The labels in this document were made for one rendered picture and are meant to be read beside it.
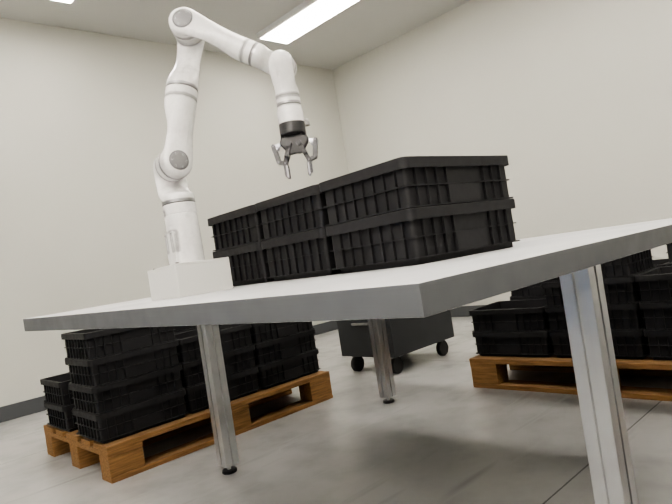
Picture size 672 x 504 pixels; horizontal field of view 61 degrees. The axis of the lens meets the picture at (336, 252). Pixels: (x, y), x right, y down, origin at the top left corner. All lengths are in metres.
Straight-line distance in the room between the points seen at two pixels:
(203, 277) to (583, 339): 0.96
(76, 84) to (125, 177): 0.77
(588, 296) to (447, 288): 0.53
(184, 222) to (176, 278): 0.17
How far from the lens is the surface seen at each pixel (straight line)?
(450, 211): 1.30
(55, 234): 4.61
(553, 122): 5.01
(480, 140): 5.32
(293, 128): 1.66
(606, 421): 1.25
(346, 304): 0.75
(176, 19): 1.83
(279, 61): 1.69
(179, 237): 1.64
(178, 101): 1.73
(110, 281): 4.70
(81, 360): 2.59
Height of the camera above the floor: 0.74
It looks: level
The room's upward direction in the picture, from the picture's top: 9 degrees counter-clockwise
